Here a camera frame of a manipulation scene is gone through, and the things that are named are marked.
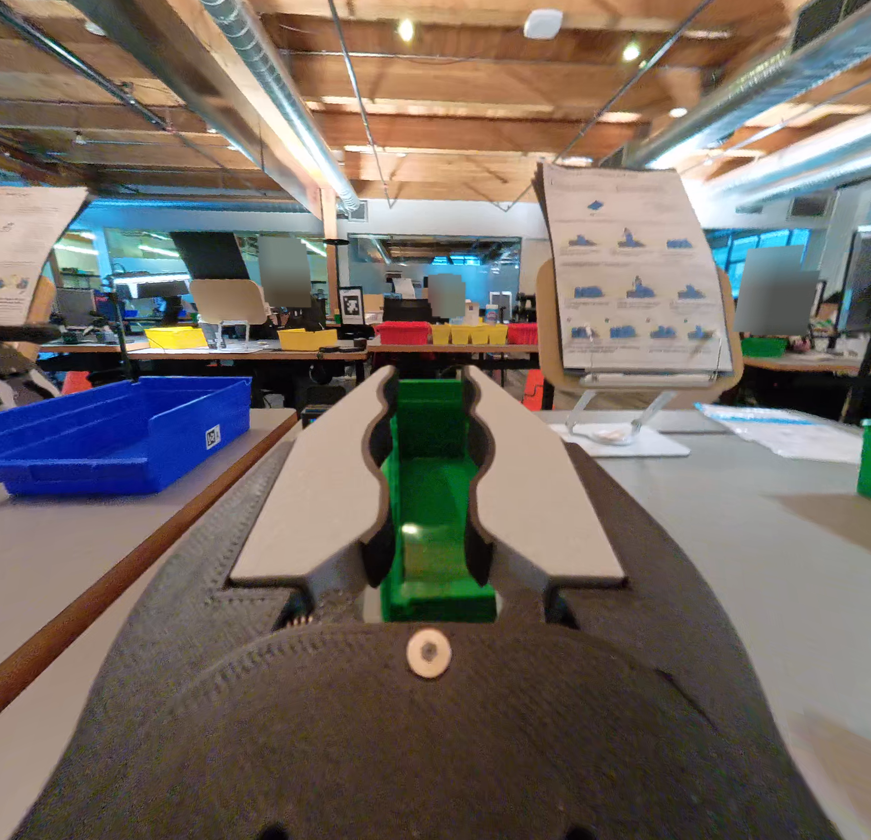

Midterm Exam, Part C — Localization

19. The silver ventilation duct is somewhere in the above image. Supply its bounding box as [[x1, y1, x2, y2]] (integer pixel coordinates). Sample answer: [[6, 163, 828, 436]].
[[178, 0, 362, 215]]

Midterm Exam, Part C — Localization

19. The grey desk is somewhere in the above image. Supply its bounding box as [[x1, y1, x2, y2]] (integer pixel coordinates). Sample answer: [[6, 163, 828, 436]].
[[0, 408, 300, 712], [0, 408, 871, 840]]

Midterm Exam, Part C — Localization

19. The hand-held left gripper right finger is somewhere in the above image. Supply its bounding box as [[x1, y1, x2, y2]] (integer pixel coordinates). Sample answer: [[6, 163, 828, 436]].
[[461, 364, 628, 616]]

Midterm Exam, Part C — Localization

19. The instruction sheet on stand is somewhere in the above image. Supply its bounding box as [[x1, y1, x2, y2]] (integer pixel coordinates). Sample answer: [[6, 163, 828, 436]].
[[535, 161, 744, 460]]

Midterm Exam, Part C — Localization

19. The printed instruction sheet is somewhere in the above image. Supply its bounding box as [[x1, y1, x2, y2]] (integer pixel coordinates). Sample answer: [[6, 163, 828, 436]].
[[0, 187, 91, 327], [541, 161, 734, 373]]

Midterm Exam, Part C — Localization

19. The blue plastic bin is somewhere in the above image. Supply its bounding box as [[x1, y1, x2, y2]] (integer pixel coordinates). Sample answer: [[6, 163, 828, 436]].
[[0, 375, 254, 498]]

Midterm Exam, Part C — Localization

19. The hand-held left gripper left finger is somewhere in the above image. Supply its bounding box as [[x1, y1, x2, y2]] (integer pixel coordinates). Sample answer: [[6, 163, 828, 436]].
[[229, 364, 401, 613]]

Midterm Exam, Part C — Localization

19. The black hanging panel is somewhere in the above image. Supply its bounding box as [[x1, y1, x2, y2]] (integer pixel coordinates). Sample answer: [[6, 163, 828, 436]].
[[169, 231, 250, 281]]

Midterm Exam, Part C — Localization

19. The yellow plastic bin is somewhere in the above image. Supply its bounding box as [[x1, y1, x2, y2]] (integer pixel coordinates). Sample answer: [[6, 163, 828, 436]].
[[144, 326, 209, 351], [277, 328, 340, 353]]

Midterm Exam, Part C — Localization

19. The long wooden workbench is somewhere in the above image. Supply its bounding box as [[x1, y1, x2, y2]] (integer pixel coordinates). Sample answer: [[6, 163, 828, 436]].
[[41, 339, 538, 363]]

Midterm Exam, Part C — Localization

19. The white paper with blue print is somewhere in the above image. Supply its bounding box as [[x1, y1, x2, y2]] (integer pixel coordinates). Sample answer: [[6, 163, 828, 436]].
[[695, 402, 865, 464]]

